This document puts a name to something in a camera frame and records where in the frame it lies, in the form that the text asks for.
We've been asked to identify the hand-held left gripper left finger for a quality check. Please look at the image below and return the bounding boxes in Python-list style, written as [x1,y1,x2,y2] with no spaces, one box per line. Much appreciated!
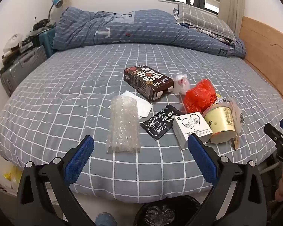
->
[16,135,96,226]

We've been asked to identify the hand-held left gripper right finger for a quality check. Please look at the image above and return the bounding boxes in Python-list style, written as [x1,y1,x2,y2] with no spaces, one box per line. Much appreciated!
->
[187,133,267,226]

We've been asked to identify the white earphone box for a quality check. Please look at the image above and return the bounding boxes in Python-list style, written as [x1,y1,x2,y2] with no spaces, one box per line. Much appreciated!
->
[172,112,213,150]

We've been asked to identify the yellow paper cup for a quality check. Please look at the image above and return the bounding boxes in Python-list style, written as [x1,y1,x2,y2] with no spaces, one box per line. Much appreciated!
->
[202,105,236,144]

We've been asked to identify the clear bubble wrap sheet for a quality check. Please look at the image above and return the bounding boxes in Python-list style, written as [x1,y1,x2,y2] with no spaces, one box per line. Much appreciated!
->
[106,96,142,154]

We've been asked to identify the red plastic bag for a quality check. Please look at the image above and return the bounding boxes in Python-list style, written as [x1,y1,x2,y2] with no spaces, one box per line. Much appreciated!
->
[183,79,217,114]

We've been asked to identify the black lined trash bin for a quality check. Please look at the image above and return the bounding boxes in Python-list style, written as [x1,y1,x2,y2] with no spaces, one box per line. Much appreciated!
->
[133,195,202,226]

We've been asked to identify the small clear plastic bag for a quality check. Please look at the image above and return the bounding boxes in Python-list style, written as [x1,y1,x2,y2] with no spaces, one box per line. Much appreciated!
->
[173,72,188,95]

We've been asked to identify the brown cookie box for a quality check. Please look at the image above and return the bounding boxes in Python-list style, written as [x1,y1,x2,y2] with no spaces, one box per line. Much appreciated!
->
[124,65,174,102]

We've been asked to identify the clear printed plastic wrapper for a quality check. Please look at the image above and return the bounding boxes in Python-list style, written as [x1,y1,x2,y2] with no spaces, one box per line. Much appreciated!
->
[223,98,244,151]

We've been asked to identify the black printed sachet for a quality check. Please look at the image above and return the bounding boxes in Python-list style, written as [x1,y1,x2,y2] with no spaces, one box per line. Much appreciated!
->
[140,104,183,140]

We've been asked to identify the blue grey object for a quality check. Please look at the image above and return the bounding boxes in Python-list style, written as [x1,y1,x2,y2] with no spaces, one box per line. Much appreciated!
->
[94,212,117,226]

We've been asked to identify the grey checked bed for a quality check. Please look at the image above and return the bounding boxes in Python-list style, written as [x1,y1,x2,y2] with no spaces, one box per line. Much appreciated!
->
[0,41,283,204]

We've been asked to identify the yellow plastic bag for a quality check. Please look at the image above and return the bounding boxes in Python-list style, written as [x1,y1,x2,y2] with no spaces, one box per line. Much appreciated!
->
[3,165,23,189]

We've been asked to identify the white paper sheet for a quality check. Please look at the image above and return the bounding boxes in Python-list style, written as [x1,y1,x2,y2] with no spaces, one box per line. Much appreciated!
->
[108,91,153,119]

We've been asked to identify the wooden headboard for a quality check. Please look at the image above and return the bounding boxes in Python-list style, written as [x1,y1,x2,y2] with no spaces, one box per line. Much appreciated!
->
[238,16,283,113]

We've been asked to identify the grey suitcase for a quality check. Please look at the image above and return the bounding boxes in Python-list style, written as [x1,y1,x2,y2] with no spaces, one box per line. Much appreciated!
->
[0,45,48,97]

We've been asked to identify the printed white cloth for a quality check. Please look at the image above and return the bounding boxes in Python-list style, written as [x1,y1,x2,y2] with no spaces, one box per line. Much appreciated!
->
[196,27,236,46]

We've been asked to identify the teal suitcase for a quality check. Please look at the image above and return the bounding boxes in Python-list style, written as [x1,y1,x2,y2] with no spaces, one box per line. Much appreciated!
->
[39,28,56,57]

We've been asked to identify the pile of small boxes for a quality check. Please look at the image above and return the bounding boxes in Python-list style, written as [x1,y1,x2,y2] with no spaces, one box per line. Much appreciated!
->
[1,34,40,63]

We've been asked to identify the grey checked pillow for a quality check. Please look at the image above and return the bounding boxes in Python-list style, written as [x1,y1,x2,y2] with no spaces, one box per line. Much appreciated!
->
[177,2,236,40]

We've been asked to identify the white plush toy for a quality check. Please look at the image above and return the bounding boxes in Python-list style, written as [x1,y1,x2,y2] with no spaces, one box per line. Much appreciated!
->
[3,33,24,52]

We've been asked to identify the blue striped quilt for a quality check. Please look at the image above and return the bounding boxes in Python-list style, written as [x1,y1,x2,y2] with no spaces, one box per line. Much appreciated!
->
[52,7,247,58]

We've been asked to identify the blue desk lamp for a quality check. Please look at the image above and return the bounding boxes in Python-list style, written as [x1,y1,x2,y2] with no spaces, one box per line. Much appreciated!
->
[48,0,63,23]

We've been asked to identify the white cable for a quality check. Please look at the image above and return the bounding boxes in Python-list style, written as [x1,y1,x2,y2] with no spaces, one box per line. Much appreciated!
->
[259,161,282,173]

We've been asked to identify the black tangled cables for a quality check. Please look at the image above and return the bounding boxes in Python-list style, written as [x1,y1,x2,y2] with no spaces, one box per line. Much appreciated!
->
[33,19,55,32]

